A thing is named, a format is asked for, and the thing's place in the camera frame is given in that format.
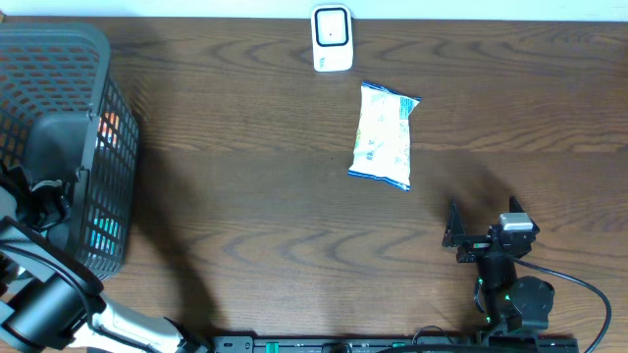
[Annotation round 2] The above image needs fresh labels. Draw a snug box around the white blue snack bag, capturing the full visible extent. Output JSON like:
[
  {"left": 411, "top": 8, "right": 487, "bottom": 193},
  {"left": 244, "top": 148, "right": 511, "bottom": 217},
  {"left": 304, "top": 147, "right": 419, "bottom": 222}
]
[{"left": 347, "top": 81, "right": 421, "bottom": 191}]

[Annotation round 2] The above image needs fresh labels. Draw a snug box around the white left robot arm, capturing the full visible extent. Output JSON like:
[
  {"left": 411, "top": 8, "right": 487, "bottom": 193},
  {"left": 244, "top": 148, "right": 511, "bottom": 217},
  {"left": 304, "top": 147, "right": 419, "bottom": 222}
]
[{"left": 1, "top": 167, "right": 214, "bottom": 353}]

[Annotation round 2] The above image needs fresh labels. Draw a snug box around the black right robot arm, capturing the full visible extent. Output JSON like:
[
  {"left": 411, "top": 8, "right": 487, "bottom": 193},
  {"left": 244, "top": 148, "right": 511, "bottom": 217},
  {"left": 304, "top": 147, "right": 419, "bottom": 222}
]
[{"left": 442, "top": 197, "right": 554, "bottom": 334}]

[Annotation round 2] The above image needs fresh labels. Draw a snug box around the white barcode scanner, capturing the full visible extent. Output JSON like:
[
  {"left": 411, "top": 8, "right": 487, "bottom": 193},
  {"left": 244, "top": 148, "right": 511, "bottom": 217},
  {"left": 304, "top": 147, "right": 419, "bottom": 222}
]
[{"left": 310, "top": 4, "right": 354, "bottom": 73}]

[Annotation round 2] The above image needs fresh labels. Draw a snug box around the grey plastic mesh basket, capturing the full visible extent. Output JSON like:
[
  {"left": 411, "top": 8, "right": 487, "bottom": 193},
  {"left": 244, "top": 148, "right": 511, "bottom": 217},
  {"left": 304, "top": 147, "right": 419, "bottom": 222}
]
[{"left": 1, "top": 23, "right": 139, "bottom": 280}]

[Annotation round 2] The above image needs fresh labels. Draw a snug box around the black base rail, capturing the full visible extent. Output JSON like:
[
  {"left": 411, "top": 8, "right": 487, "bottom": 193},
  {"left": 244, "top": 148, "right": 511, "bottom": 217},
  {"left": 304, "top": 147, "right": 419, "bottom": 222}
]
[{"left": 211, "top": 334, "right": 579, "bottom": 353}]

